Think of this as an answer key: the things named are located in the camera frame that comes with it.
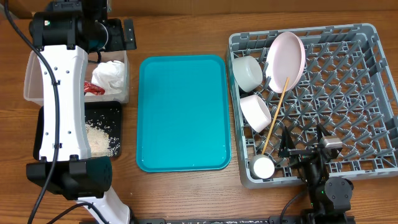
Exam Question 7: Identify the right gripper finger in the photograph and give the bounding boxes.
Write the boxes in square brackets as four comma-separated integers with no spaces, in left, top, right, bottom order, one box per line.
[316,123,331,140]
[279,126,296,152]

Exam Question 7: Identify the white cup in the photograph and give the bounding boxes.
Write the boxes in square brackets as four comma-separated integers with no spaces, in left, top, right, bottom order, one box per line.
[249,154,275,179]

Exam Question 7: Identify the small pink bowl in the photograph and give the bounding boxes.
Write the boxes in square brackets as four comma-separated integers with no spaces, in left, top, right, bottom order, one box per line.
[240,95,271,133]

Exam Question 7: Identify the wooden chopstick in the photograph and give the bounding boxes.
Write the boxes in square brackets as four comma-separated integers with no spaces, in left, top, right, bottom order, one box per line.
[261,77,290,155]

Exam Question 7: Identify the grey bowl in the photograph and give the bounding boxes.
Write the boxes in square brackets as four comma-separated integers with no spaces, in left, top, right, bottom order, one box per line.
[233,56,263,92]

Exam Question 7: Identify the large white plate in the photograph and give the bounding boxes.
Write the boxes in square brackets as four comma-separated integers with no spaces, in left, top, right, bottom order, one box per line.
[266,32,305,93]

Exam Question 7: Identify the leftover rice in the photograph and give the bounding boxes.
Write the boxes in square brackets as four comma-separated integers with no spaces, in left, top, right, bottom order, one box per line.
[85,114,121,157]

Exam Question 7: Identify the white napkin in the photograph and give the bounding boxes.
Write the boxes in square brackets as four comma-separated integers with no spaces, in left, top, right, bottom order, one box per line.
[91,60,125,95]

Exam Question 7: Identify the red snack wrapper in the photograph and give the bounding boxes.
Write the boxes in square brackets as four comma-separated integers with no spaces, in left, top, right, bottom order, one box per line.
[83,81,105,95]

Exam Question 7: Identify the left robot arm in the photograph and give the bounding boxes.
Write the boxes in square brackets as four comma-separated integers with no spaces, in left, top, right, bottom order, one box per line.
[26,1,136,223]

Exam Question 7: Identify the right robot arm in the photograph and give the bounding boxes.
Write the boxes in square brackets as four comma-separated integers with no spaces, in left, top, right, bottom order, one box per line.
[278,123,355,223]

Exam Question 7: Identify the grey dishwasher rack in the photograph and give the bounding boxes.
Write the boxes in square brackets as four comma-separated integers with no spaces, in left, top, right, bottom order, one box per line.
[228,24,397,189]

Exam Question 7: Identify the clear plastic waste bin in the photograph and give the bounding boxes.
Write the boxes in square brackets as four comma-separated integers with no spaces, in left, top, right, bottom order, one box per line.
[24,51,130,106]

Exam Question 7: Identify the teal serving tray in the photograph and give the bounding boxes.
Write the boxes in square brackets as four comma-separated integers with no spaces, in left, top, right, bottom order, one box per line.
[136,55,231,172]

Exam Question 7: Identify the black plastic tray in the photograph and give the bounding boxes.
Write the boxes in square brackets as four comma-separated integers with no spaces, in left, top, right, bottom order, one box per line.
[33,101,123,160]

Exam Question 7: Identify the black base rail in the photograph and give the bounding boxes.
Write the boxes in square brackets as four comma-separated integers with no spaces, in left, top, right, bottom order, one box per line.
[138,215,356,224]

